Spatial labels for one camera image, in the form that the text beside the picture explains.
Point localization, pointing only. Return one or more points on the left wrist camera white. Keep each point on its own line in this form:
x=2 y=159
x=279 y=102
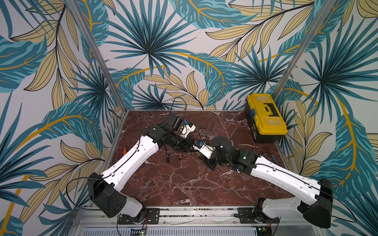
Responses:
x=188 y=128

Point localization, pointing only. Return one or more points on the aluminium corner post right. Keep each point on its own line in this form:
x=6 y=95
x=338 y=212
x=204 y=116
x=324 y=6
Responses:
x=313 y=29

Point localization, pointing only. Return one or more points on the yellow black toolbox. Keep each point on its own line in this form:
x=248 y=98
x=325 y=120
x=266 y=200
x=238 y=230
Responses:
x=264 y=119

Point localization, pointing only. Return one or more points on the aluminium frame rail front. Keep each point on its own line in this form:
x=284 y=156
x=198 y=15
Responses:
x=191 y=221

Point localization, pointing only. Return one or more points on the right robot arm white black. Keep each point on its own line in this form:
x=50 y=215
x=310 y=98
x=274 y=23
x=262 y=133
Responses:
x=311 y=198

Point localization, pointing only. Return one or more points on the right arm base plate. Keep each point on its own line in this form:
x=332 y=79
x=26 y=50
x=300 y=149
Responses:
x=248 y=215

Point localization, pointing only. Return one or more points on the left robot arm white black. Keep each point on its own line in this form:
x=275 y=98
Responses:
x=105 y=189

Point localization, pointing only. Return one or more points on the aluminium corner post left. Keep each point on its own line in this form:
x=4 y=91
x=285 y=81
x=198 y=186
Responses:
x=78 y=16

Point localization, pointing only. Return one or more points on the aluminium corner post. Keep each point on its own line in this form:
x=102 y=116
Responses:
x=313 y=29
x=78 y=16

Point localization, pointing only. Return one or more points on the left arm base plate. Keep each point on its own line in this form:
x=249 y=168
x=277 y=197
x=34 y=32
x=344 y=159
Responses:
x=149 y=216

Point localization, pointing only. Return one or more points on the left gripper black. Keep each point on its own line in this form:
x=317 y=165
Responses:
x=188 y=145

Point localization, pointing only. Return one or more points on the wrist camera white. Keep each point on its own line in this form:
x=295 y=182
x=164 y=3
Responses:
x=188 y=128
x=203 y=148

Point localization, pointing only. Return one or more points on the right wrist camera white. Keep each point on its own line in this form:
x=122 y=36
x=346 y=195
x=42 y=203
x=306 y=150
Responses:
x=203 y=148

